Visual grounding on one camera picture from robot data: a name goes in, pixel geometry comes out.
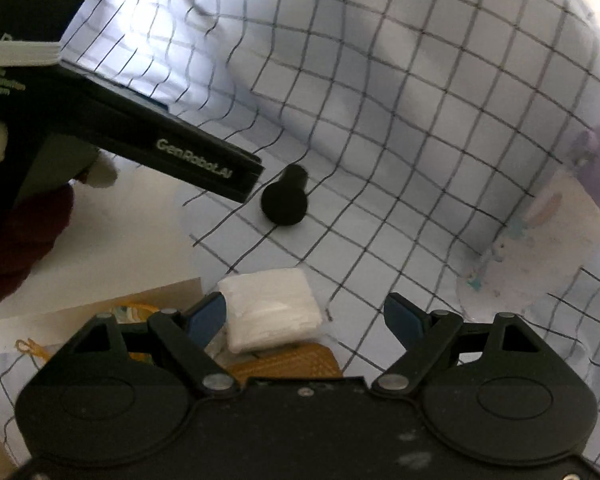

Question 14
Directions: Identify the white checked bedsheet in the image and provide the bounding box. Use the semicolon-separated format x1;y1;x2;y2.
0;0;600;480

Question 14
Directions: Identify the black flashlight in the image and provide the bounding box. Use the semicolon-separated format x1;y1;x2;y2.
259;163;310;227

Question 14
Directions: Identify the purple and white water bottle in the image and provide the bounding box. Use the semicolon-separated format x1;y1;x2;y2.
455;122;600;322

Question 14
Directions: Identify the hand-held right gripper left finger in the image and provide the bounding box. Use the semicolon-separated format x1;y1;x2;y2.
72;292;237;396

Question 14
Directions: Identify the person's left hand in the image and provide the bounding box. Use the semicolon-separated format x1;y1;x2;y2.
82;152;119;190

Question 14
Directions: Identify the brown woven case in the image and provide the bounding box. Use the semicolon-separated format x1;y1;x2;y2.
227;344;342;381

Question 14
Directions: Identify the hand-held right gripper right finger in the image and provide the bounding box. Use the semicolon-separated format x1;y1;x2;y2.
370;292;538;398

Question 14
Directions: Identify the white cloth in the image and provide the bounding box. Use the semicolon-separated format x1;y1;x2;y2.
216;267;324;355

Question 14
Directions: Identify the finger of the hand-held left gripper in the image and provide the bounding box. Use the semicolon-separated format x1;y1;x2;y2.
92;76;171;114

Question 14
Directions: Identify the white cardboard box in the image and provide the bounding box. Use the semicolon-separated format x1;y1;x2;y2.
0;160;205;356

